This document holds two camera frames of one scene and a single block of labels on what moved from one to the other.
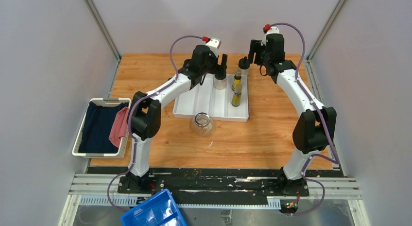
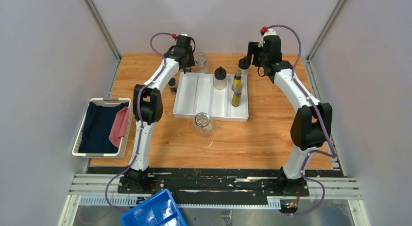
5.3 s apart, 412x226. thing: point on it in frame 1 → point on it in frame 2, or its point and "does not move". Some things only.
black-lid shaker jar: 244,63 does not move
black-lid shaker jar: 219,81 does not move
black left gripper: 214,58 → 191,62
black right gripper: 253,49 does not move
